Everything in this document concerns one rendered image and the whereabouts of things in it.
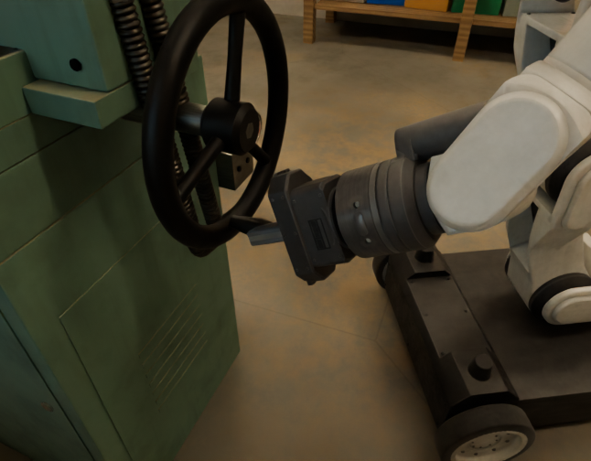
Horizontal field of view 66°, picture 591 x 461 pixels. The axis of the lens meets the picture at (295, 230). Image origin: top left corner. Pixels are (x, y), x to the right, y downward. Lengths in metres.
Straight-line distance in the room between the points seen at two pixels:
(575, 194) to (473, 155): 0.57
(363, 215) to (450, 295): 0.84
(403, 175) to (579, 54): 0.15
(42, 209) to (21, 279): 0.08
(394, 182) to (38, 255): 0.42
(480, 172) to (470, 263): 1.01
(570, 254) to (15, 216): 0.98
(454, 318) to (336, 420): 0.37
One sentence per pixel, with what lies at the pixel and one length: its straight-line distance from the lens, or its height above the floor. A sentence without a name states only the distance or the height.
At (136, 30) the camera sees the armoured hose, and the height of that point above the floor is 0.92.
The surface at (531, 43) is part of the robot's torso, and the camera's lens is 0.89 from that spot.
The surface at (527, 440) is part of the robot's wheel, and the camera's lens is 1.13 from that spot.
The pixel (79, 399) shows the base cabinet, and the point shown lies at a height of 0.44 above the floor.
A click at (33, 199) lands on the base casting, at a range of 0.59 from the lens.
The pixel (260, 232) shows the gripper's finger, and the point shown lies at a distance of 0.51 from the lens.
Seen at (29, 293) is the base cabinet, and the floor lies 0.65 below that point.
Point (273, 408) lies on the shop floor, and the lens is 1.21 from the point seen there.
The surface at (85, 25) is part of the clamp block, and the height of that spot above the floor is 0.93.
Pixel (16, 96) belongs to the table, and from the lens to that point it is 0.56.
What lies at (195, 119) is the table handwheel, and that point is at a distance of 0.54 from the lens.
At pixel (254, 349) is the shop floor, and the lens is 1.30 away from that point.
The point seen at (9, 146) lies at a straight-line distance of 0.56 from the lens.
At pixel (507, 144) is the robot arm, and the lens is 0.36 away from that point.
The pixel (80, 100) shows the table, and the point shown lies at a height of 0.87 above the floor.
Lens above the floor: 1.05
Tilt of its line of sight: 40 degrees down
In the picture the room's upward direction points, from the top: straight up
